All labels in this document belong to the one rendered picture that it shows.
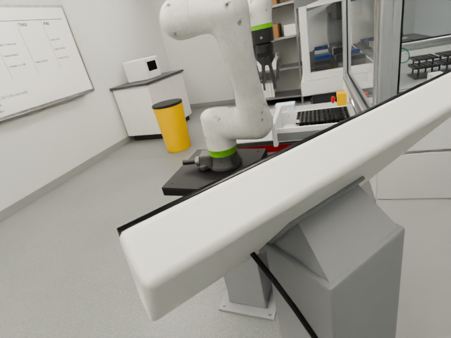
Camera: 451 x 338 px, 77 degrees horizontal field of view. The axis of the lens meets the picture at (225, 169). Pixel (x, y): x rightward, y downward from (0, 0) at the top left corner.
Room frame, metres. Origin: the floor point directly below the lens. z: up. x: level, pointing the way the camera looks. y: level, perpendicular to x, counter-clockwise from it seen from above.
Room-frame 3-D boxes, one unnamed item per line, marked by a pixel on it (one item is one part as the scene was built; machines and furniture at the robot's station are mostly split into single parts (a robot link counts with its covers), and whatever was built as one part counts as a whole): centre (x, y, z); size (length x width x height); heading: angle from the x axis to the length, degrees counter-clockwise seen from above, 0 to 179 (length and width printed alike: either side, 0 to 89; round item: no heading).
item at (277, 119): (1.30, -0.29, 0.87); 0.29 x 0.02 x 0.11; 159
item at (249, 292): (1.15, -0.01, 0.38); 0.30 x 0.30 x 0.76; 64
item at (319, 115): (1.23, -0.48, 0.87); 0.22 x 0.18 x 0.06; 69
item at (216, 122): (1.14, -0.02, 0.96); 0.16 x 0.13 x 0.19; 61
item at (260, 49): (1.34, -0.28, 1.19); 0.08 x 0.07 x 0.09; 69
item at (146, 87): (5.07, 0.93, 0.61); 1.15 x 0.72 x 1.22; 154
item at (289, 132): (1.23, -0.48, 0.86); 0.40 x 0.26 x 0.06; 69
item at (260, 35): (1.34, -0.28, 1.27); 0.12 x 0.09 x 0.06; 159
